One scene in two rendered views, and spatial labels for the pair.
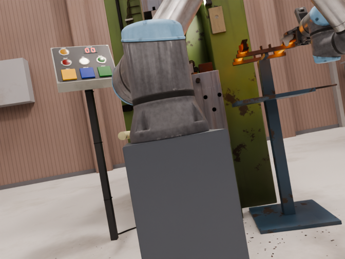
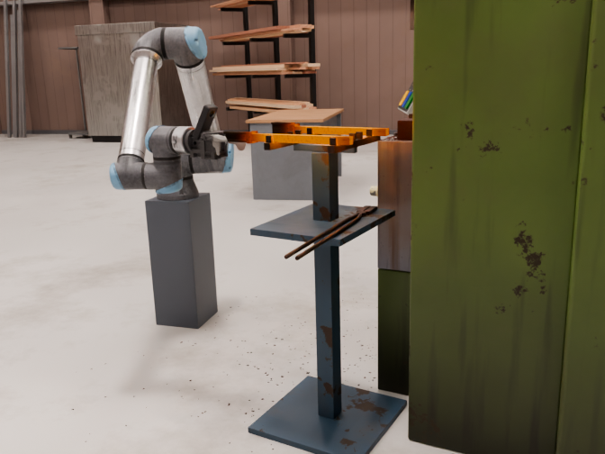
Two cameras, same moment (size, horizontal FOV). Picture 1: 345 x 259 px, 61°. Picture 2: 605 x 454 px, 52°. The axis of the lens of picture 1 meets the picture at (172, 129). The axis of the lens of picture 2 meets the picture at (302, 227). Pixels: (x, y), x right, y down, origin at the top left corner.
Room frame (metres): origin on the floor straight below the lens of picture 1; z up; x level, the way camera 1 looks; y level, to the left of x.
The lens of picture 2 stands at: (2.36, -2.33, 1.15)
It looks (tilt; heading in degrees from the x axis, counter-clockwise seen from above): 14 degrees down; 114
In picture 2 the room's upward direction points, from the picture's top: 2 degrees counter-clockwise
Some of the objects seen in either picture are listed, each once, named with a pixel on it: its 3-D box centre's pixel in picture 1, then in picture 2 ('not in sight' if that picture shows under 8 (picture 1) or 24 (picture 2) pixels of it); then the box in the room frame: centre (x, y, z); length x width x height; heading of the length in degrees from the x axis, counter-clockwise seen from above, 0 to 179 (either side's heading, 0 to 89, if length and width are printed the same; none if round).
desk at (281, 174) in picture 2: not in sight; (300, 150); (-0.15, 3.32, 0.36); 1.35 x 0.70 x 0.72; 102
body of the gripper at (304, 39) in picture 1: (305, 33); (206, 143); (1.29, -0.66, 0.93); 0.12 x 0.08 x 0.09; 173
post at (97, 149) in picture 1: (99, 152); not in sight; (1.79, 0.47, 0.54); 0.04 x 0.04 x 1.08; 86
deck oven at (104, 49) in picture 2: not in sight; (137, 83); (-4.86, 6.90, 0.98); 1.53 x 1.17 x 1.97; 7
